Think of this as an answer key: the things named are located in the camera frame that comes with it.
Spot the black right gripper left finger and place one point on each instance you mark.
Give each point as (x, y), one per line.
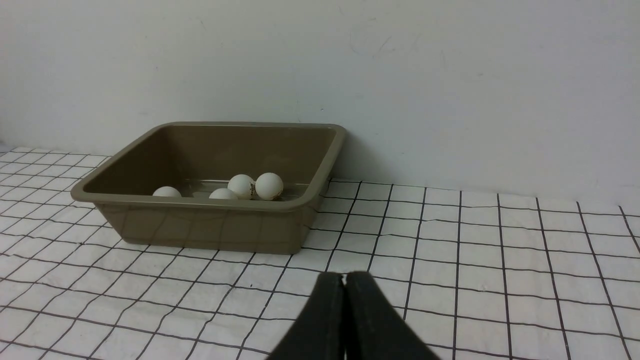
(316, 333)

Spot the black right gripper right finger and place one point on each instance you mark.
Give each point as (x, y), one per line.
(373, 328)

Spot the white ping-pong ball printed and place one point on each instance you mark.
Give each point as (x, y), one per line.
(243, 186)

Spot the white black-grid tablecloth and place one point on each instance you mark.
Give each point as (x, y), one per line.
(475, 275)

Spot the olive plastic storage bin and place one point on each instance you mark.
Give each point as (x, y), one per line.
(197, 157)

